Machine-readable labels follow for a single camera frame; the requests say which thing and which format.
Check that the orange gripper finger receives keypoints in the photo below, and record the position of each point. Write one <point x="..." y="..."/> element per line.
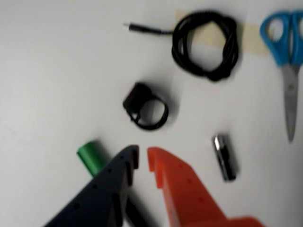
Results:
<point x="187" y="198"/>

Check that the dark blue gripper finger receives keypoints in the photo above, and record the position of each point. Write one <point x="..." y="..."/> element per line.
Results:
<point x="99" y="201"/>

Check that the black marker with green cap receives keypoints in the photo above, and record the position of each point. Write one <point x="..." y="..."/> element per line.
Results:
<point x="91" y="156"/>

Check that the black AA battery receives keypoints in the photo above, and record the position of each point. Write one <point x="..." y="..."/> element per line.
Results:
<point x="225" y="158"/>

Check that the wide beige masking tape strip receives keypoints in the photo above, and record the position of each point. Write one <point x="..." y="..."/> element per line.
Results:
<point x="253" y="40"/>

